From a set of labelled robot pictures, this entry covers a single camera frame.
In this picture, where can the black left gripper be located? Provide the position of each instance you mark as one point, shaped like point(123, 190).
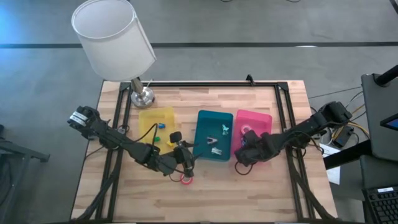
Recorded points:
point(180, 160)

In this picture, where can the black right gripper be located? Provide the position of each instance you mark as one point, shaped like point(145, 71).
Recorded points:
point(262, 146)

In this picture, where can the yellow mini stapler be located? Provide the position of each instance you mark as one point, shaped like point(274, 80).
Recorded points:
point(170, 143)

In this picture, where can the pink tape roll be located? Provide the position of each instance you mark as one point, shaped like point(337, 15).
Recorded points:
point(242, 129)

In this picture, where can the red tape roll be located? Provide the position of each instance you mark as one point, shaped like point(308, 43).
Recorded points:
point(186, 183)

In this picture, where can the green mini stapler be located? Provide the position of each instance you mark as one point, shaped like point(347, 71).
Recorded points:
point(157, 138)

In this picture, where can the pale teal staple remover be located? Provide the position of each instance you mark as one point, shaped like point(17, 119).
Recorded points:
point(216, 151)

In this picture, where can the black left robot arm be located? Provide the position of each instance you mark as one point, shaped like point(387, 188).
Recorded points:
point(136, 151)

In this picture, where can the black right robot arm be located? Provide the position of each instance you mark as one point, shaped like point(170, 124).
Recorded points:
point(311, 127)

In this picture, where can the pink plastic bin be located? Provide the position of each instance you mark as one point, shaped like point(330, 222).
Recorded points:
point(261, 119)

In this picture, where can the teal plastic bin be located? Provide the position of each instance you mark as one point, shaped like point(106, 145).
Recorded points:
point(208, 121)

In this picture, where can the yellow translucent plastic bin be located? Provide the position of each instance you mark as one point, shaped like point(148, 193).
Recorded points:
point(149, 116)

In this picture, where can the black table clamp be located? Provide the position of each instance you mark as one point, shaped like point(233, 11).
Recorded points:
point(249, 80)

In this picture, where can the white paper sheet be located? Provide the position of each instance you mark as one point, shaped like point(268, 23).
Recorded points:
point(333, 174)

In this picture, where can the black power brick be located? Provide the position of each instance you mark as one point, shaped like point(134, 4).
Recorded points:
point(342, 138)

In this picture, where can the white shade silver table lamp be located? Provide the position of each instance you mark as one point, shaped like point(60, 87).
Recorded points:
point(112, 40)

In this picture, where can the tablet screen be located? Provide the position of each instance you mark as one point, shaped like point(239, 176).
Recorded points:
point(391, 123)

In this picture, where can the black keyboard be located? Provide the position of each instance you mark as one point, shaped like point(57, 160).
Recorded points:
point(382, 205)

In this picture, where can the black pole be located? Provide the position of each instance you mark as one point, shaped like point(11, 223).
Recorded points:
point(387, 76)

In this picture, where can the black stand leg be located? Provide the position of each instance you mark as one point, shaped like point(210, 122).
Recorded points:
point(18, 152)

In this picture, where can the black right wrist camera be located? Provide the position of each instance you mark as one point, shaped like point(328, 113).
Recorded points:
point(242, 157)

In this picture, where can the black aluminium table frame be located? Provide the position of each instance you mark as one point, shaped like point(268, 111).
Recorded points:
point(202, 84)

